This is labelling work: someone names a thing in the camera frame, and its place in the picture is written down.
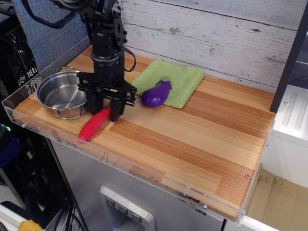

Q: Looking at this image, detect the stainless steel pot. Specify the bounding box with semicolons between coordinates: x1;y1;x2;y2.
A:
36;67;89;120

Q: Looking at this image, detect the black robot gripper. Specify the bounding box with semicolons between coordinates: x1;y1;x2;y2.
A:
77;59;137;121

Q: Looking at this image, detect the green folded cloth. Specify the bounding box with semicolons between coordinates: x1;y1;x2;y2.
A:
132;60;204;109

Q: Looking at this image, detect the purple toy eggplant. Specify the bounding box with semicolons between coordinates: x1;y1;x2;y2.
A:
141;77;172;108

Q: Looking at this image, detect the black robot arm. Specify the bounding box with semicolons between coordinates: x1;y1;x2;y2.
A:
53;0;137;122

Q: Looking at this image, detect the black plastic crate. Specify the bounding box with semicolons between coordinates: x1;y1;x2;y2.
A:
1;25;38;86

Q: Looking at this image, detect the clear acrylic table guard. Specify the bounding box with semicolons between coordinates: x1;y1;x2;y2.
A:
1;31;275;226

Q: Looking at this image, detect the red handled metal fork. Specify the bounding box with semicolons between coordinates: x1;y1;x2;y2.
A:
78;106;111;143

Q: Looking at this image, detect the dark grey right post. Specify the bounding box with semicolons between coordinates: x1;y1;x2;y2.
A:
270;1;308;113

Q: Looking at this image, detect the yellow object bottom left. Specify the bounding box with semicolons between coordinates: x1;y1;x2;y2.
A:
18;220;43;231

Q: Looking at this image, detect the white toy sink counter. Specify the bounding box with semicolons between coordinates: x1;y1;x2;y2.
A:
260;85;308;188

